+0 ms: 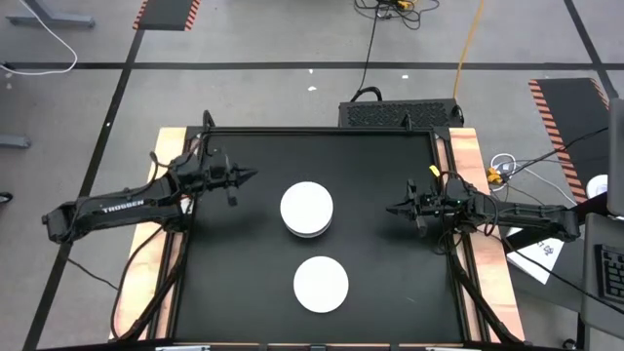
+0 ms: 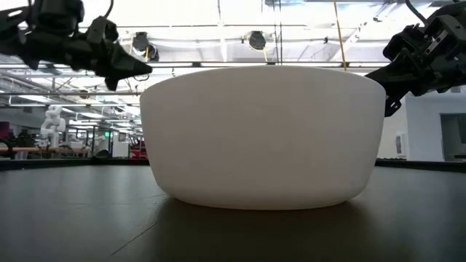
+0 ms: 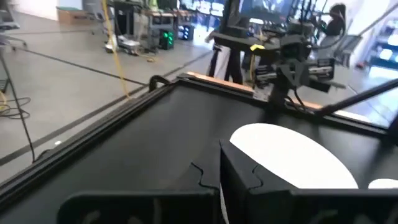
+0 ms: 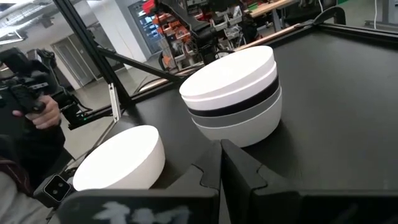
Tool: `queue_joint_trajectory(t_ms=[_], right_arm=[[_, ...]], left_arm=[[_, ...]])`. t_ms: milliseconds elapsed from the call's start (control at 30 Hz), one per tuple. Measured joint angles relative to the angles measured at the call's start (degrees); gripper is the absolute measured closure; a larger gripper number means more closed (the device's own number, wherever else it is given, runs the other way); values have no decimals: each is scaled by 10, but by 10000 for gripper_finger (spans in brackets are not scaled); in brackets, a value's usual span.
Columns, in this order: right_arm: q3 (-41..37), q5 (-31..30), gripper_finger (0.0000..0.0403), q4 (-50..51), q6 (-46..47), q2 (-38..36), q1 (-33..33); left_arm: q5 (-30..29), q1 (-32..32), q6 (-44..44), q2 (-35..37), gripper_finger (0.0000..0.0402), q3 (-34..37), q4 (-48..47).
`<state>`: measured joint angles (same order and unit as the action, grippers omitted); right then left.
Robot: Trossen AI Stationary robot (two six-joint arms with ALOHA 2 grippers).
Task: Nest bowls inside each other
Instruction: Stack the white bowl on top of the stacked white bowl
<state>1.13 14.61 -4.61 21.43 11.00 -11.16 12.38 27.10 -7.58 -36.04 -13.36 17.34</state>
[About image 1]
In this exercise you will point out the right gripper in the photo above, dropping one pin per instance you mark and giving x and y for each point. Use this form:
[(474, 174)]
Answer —
[(436, 205)]

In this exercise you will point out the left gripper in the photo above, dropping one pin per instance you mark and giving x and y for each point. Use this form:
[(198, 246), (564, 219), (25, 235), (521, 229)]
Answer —
[(217, 174)]

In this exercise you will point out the medium white bowl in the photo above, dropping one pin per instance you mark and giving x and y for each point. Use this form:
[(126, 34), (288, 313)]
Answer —
[(307, 207)]

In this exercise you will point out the small white bowl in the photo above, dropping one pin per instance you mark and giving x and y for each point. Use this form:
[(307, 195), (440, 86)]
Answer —
[(308, 236)]

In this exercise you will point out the large white bowl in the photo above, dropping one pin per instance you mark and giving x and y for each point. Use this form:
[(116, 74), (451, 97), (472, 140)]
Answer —
[(321, 284)]

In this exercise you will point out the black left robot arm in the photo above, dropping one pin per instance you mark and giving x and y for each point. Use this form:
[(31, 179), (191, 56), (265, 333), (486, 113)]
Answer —
[(122, 207)]

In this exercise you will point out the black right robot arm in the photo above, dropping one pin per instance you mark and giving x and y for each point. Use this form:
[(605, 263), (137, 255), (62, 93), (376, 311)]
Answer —
[(531, 214)]

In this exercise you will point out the black computer tower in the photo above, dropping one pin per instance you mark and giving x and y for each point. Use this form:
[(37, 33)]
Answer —
[(400, 114)]

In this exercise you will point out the white paper sheet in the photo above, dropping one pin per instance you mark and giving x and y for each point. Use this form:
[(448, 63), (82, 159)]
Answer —
[(536, 263)]

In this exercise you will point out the black hazard-striped floor mat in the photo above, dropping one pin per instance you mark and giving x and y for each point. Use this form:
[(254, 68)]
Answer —
[(575, 127), (167, 13)]

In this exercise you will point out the white cup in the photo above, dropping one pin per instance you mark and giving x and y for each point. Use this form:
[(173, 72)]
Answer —
[(597, 186)]

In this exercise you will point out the grey desk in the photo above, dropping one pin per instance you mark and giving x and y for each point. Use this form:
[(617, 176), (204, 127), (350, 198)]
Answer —
[(591, 292)]

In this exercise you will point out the yellow plug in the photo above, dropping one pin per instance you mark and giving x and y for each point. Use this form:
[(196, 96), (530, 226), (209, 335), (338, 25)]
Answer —
[(402, 4)]

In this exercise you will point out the black keyboard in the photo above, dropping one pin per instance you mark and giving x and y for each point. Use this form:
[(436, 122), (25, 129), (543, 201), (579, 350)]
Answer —
[(612, 273)]

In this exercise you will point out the grey monitor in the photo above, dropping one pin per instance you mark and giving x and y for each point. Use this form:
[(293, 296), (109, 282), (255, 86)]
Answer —
[(616, 156)]

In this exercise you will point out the grey stand foot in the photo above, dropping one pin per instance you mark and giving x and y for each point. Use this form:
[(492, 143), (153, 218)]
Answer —
[(14, 141), (53, 21)]

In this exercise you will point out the black caster wheel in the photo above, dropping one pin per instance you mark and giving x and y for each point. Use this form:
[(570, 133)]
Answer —
[(5, 197)]

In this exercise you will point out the black aluminium table frame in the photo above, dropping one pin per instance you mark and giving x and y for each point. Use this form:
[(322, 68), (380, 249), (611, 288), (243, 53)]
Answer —
[(317, 130)]

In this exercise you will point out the silver bracket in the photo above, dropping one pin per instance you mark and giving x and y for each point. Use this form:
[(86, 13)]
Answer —
[(183, 348)]

